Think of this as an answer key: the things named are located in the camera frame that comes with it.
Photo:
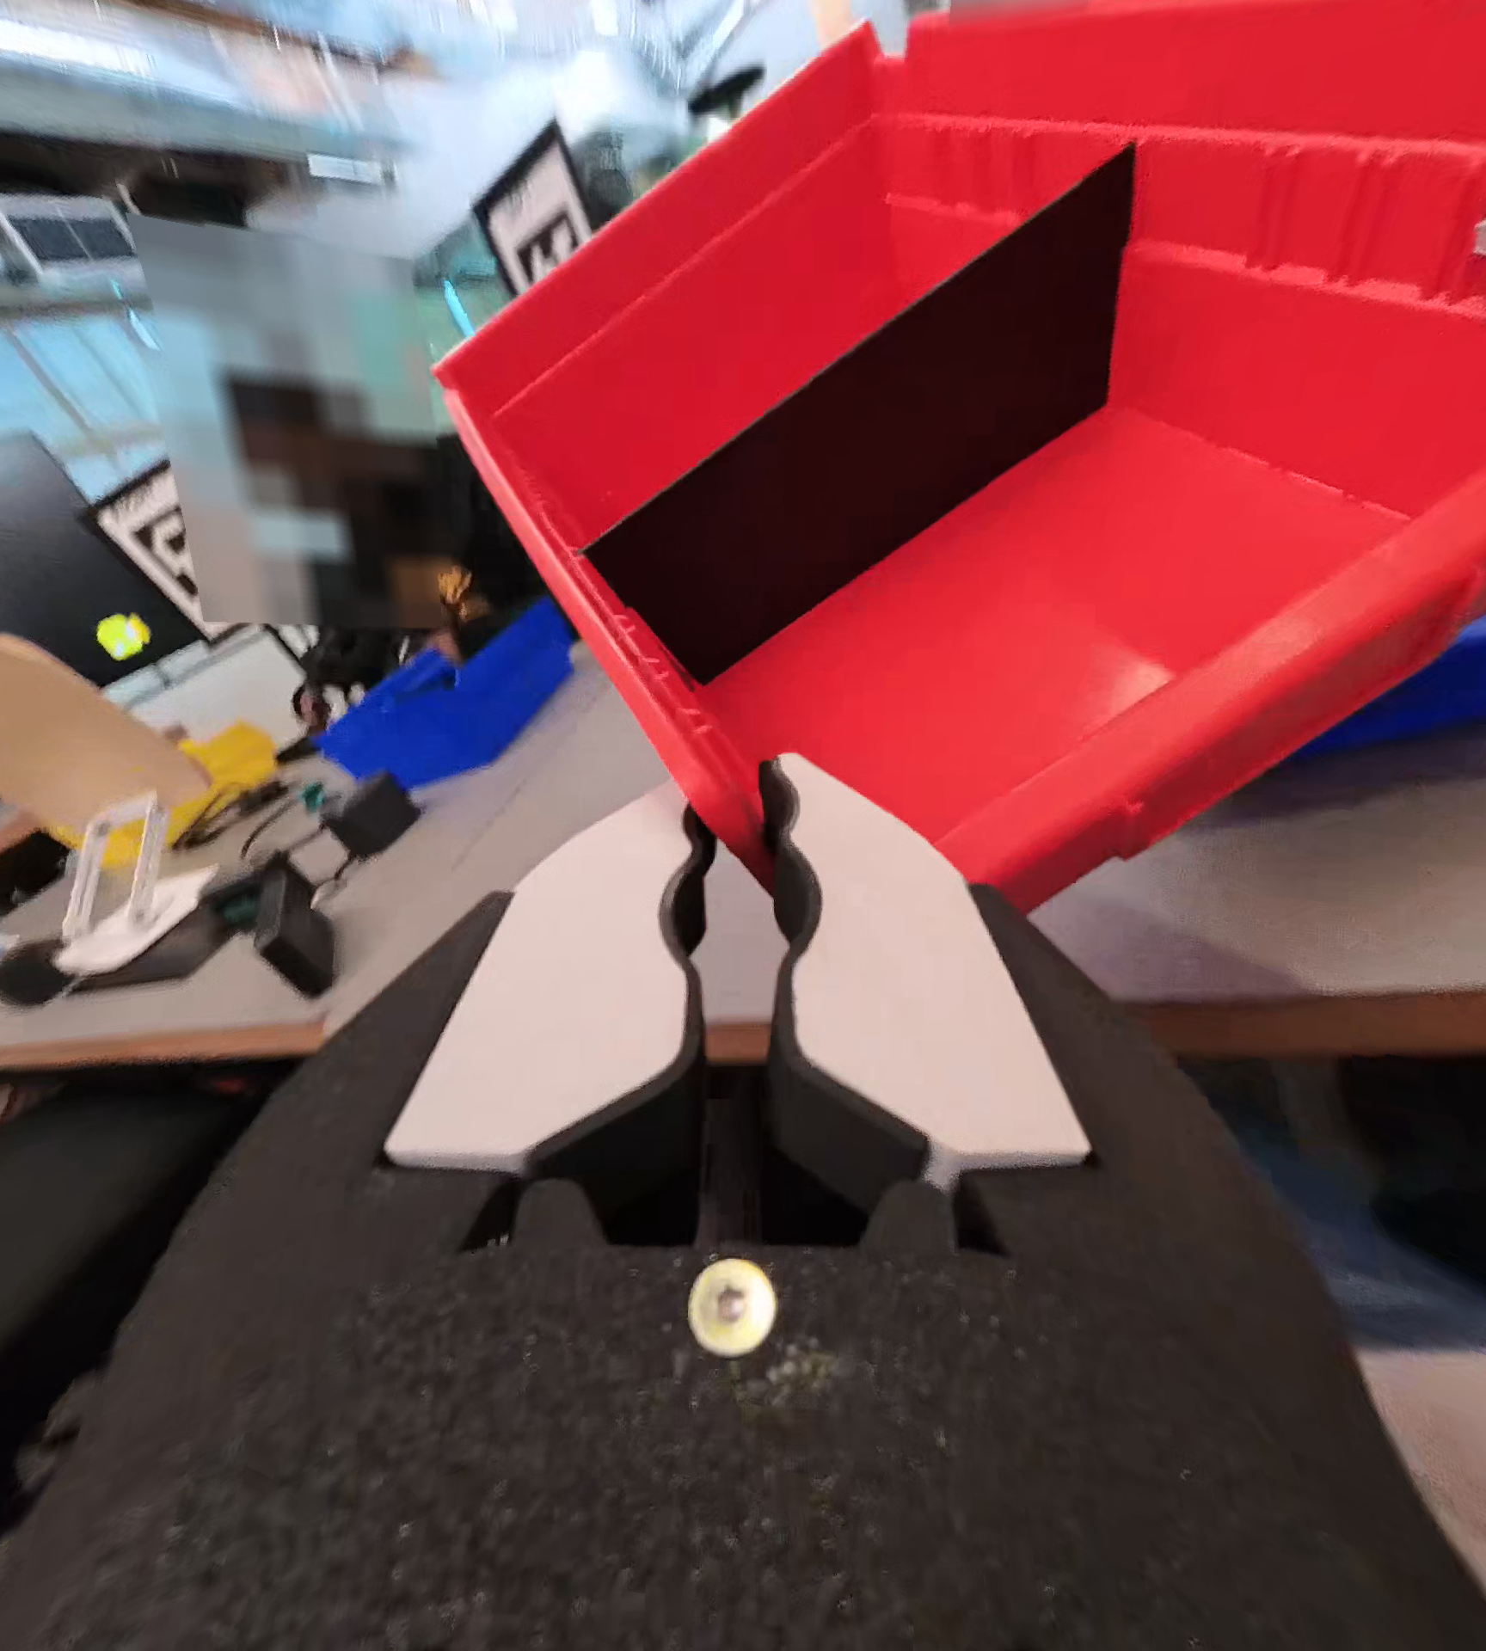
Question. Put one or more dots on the black bin divider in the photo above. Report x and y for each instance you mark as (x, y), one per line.
(884, 413)

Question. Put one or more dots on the grey desk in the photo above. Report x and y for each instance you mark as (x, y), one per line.
(485, 800)

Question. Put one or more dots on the printed tag sign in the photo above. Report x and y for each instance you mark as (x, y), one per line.
(157, 542)
(549, 219)

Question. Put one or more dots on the blue plastic bin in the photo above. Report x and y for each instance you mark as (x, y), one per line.
(460, 723)
(1466, 683)

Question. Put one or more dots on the yellow plastic bin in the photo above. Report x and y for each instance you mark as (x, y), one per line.
(227, 761)

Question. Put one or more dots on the black power adapter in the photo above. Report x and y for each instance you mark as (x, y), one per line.
(298, 929)
(375, 812)

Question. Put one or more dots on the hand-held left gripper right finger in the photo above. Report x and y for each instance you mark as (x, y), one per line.
(924, 1019)

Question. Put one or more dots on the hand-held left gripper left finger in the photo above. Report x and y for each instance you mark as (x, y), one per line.
(563, 1019)

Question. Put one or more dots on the black computer monitor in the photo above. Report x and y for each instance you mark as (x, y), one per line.
(7, 542)

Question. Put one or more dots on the red plastic bin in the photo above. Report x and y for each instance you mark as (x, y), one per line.
(1079, 620)

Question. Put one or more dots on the wooden book stand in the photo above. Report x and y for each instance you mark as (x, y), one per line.
(47, 735)

